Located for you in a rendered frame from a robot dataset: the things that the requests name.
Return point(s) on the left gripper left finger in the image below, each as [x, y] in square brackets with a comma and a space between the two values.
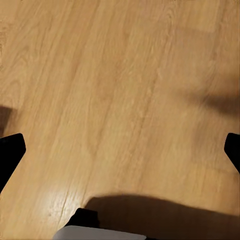
[12, 149]

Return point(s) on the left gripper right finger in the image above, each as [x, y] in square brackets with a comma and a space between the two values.
[232, 149]

